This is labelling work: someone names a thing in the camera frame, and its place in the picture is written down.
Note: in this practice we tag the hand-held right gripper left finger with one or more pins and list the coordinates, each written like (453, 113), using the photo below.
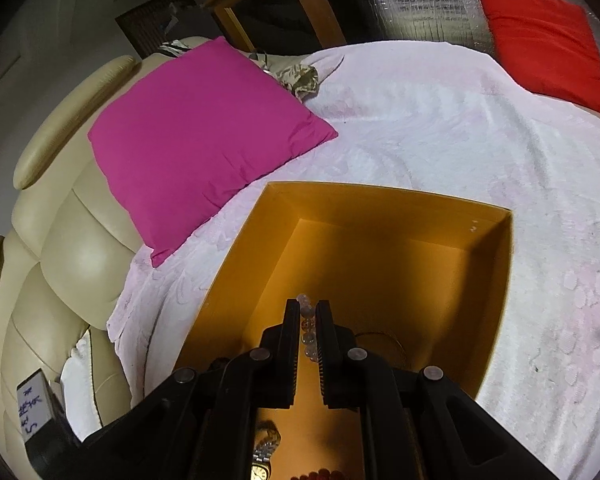
(280, 360)

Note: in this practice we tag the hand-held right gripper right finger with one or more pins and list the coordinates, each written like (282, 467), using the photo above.
(332, 360)

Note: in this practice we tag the silver bangle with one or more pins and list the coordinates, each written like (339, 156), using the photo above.
(398, 343)

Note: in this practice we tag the orange cardboard box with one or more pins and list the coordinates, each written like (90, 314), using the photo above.
(380, 260)

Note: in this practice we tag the silver wristwatch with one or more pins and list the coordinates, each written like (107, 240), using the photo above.
(261, 470)

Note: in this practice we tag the white cloth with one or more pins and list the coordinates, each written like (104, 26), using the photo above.
(80, 385)

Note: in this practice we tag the beige leather sofa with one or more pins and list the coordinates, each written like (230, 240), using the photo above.
(55, 260)

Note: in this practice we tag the magenta cushion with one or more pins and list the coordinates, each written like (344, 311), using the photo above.
(195, 140)

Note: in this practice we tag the pale pink fleece blanket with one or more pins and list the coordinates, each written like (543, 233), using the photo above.
(430, 135)

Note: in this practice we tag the patterned beige cloth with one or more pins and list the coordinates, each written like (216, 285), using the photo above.
(302, 80)

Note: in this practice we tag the silver foil sheet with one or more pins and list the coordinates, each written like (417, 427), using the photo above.
(420, 0)

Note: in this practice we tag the red cushion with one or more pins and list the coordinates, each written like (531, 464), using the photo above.
(545, 40)

